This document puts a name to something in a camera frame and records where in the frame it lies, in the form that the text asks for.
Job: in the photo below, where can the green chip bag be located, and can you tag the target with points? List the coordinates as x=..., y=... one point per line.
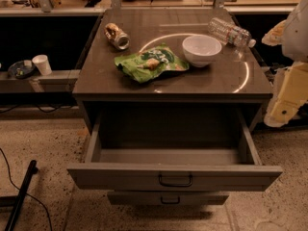
x=150, y=64

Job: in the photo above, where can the grey drawer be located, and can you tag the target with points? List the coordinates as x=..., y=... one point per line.
x=205, y=150
x=167, y=198

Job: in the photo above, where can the white paper cup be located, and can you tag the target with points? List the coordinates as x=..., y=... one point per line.
x=42, y=63

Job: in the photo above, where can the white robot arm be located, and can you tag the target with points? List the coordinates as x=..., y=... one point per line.
x=300, y=14

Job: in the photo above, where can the grey low side shelf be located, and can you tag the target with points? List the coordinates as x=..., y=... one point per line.
x=57, y=81

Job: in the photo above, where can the crushed metal can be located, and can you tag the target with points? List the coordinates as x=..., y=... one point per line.
x=119, y=39

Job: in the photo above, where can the black floor stand bar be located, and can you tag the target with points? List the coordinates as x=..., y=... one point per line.
x=16, y=201

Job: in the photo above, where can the white ceramic bowl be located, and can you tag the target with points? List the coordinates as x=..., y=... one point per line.
x=201, y=50

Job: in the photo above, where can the grey lower drawer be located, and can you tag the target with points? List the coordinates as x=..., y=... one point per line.
x=167, y=198

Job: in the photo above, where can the dark grey cabinet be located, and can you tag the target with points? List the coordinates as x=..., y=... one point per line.
x=235, y=77

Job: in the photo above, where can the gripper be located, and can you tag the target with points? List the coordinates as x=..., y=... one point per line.
x=297, y=36

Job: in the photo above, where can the clear plastic water bottle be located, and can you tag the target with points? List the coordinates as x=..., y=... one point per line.
x=230, y=33

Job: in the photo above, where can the dark round plate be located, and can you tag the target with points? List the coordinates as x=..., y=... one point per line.
x=22, y=69

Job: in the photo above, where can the grey top drawer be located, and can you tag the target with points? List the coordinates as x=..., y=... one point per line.
x=205, y=150

